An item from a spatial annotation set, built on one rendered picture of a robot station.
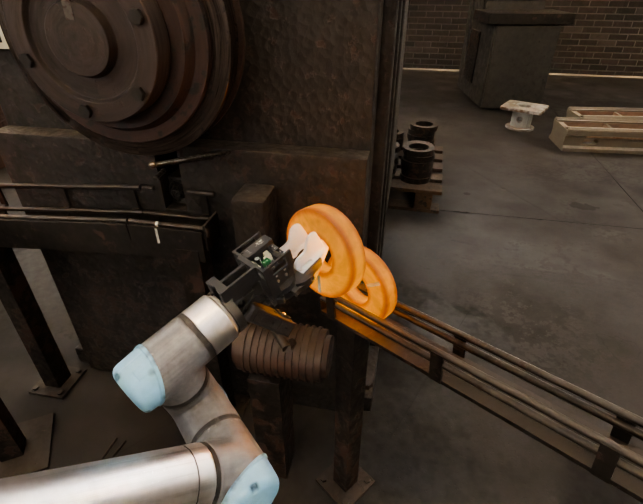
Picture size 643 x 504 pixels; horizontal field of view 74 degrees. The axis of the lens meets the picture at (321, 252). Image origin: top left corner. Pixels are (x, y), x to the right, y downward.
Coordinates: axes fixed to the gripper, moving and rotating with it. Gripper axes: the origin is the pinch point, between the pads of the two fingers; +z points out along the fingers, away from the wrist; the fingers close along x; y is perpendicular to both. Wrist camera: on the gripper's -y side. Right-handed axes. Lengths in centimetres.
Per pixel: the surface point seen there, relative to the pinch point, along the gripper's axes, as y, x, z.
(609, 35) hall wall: -205, 134, 635
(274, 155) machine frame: -2.0, 31.0, 15.6
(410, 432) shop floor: -90, -4, 12
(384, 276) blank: -10.3, -6.5, 6.4
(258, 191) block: -6.8, 30.0, 8.1
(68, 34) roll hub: 31, 44, -8
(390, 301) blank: -14.5, -8.5, 5.1
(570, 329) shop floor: -112, -23, 94
